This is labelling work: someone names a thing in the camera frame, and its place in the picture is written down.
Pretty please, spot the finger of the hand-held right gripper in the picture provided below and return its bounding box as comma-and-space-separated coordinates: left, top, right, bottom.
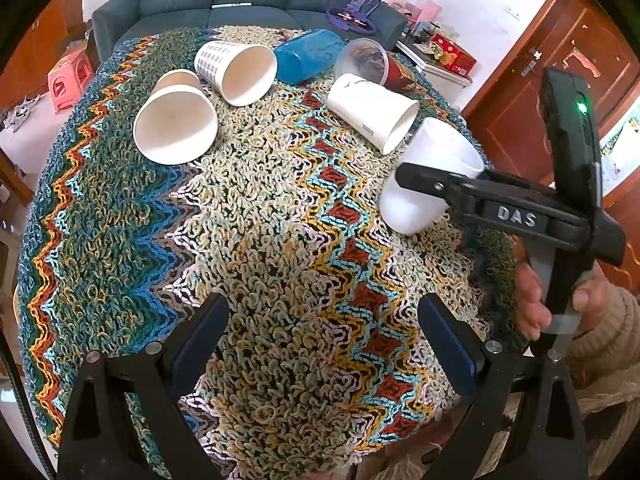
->
395, 162, 627, 267

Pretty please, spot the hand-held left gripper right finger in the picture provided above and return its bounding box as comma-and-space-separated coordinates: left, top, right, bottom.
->
418, 293, 604, 480

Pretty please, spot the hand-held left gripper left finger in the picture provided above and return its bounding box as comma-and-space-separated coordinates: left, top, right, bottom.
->
56, 291, 231, 480

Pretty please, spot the plain white plastic cup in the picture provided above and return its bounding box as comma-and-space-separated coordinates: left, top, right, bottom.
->
378, 117, 486, 235

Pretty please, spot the person's right forearm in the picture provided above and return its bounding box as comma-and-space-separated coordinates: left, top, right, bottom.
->
564, 290, 640, 413

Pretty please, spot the white paper cup green print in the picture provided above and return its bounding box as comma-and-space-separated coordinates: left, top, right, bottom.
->
327, 73, 420, 156

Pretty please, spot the clear plastic cup red label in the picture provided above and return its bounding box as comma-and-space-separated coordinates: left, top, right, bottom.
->
334, 37, 419, 92

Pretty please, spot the wide white paper cup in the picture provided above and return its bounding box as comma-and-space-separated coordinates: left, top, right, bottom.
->
133, 68, 219, 165

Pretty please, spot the blue plastic cup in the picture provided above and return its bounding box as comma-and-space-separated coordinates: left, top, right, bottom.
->
273, 29, 346, 85

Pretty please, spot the checkered white paper cup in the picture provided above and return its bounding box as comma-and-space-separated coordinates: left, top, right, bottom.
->
193, 40, 279, 107

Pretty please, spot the person's right hand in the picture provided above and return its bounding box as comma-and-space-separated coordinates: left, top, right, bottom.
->
515, 261, 622, 347

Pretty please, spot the brown wooden door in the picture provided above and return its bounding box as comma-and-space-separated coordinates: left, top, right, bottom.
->
459, 0, 640, 291

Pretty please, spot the metal door latch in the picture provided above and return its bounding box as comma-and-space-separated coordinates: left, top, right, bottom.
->
519, 47, 544, 78

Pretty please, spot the colourful zigzag knitted blanket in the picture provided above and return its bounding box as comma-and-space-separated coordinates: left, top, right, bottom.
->
15, 25, 532, 480

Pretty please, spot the red printed box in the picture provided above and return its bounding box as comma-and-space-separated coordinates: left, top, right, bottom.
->
430, 33, 478, 77

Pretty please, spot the white low table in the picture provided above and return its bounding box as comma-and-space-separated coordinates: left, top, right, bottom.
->
394, 39, 474, 89

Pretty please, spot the pink box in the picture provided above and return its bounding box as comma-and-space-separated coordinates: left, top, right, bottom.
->
399, 0, 444, 26

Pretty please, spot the pink plastic stool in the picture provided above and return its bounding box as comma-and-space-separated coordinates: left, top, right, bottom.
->
47, 52, 96, 111

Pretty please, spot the brown wooden cabinet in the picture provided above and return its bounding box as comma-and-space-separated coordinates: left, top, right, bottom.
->
0, 0, 84, 111

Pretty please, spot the wall poster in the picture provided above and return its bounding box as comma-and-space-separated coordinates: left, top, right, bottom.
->
599, 105, 640, 197

